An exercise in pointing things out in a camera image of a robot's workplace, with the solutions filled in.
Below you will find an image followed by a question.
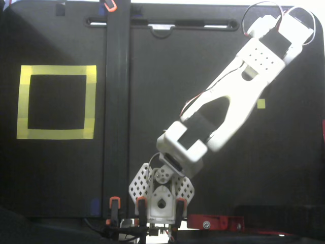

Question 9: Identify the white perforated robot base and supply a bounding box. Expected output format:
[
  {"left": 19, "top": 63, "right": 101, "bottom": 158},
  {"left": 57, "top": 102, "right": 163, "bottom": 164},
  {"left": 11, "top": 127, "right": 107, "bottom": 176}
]
[{"left": 128, "top": 162, "right": 196, "bottom": 226}]

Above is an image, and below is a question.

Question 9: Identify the long black flat strip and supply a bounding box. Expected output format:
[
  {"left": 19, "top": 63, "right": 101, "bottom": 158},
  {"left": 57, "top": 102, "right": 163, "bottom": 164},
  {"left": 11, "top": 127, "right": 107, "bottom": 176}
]
[{"left": 103, "top": 0, "right": 132, "bottom": 220}]

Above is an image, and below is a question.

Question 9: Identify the orange black spring clamp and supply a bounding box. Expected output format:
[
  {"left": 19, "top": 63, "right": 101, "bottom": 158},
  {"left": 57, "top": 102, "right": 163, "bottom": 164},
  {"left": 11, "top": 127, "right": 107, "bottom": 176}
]
[
  {"left": 108, "top": 196, "right": 121, "bottom": 227},
  {"left": 136, "top": 197, "right": 148, "bottom": 227},
  {"left": 100, "top": 0, "right": 118, "bottom": 13},
  {"left": 176, "top": 199, "right": 188, "bottom": 227}
]

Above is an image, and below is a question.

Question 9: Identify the blue tape piece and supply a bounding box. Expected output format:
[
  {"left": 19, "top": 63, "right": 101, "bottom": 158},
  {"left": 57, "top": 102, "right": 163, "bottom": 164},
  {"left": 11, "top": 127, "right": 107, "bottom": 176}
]
[{"left": 90, "top": 198, "right": 101, "bottom": 217}]

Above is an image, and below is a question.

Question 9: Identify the yellow tape square outline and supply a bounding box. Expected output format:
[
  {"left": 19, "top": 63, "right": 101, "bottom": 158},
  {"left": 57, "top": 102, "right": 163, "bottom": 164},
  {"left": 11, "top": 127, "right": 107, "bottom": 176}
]
[{"left": 16, "top": 65, "right": 98, "bottom": 140}]

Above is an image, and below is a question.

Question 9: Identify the red black arm servo cable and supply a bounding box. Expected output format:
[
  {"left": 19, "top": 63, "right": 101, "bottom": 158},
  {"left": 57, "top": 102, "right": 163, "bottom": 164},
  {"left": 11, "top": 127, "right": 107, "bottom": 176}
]
[{"left": 180, "top": 62, "right": 246, "bottom": 119}]

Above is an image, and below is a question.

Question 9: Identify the thin white shoulder cable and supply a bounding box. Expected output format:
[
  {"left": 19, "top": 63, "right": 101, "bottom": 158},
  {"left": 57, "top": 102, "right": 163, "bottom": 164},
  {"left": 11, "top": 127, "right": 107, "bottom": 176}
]
[{"left": 148, "top": 152, "right": 163, "bottom": 184}]

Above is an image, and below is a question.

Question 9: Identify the red corner bracket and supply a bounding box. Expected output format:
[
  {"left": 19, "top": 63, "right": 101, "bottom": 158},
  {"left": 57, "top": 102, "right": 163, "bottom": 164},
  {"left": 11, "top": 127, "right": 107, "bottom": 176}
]
[{"left": 187, "top": 214, "right": 246, "bottom": 232}]

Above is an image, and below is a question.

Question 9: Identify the black power cable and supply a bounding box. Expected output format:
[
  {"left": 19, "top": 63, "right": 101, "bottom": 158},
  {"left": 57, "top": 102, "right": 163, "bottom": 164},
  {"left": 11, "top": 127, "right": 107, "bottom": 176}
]
[{"left": 83, "top": 218, "right": 150, "bottom": 241}]

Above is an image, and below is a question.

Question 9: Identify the red white wrist servo cable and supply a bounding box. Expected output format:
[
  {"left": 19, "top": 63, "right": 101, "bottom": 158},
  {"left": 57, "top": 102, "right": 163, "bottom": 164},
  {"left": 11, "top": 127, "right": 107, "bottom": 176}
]
[{"left": 242, "top": 2, "right": 318, "bottom": 46}]

